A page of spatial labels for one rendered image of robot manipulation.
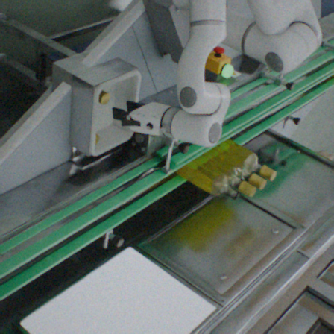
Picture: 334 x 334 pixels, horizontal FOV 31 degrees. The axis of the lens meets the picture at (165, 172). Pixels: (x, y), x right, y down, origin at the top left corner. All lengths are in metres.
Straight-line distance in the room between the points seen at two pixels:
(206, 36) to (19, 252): 0.67
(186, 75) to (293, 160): 1.05
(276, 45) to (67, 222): 0.70
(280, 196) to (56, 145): 0.84
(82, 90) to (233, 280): 0.67
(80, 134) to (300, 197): 0.86
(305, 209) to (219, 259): 0.46
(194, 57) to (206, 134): 0.18
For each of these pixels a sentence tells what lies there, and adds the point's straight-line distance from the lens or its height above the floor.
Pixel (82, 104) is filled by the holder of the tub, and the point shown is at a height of 0.79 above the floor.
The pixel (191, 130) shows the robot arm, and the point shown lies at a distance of 1.40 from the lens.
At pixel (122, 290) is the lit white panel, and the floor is 1.09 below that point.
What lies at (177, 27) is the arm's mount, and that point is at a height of 0.86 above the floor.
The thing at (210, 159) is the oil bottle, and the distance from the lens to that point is 1.87.
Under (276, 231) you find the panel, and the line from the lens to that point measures 1.91.
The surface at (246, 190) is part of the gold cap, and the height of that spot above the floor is 1.15.
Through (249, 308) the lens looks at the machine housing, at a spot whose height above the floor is 1.37.
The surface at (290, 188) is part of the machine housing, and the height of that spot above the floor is 1.15.
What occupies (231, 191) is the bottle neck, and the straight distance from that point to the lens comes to 1.78.
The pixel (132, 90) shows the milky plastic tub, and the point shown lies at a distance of 1.68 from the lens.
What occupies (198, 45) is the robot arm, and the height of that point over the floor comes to 1.07.
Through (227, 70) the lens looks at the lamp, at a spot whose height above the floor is 0.85.
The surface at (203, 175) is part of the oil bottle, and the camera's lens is 1.80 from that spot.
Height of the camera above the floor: 1.75
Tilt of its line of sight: 27 degrees down
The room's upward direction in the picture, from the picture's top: 122 degrees clockwise
